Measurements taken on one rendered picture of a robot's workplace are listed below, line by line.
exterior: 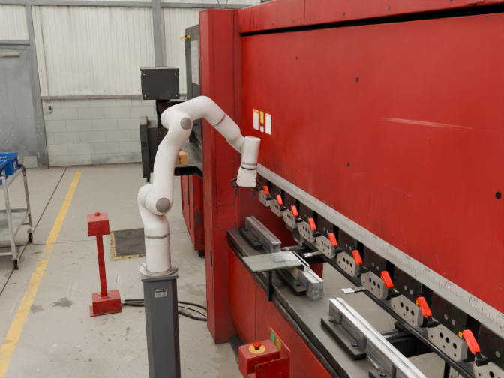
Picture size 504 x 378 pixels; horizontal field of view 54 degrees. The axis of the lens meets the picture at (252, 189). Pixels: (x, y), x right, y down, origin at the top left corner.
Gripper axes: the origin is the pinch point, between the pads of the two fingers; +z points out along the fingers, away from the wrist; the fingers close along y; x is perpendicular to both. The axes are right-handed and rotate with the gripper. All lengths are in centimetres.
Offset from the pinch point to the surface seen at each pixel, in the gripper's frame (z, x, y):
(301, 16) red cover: -92, 26, -10
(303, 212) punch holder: -3.3, 30.2, -25.8
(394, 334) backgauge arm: 34, 72, -65
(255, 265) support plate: 29.3, 24.7, -7.5
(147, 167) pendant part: 8, -69, 57
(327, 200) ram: -17, 53, -29
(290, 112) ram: -48, 11, -15
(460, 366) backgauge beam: 26, 105, -76
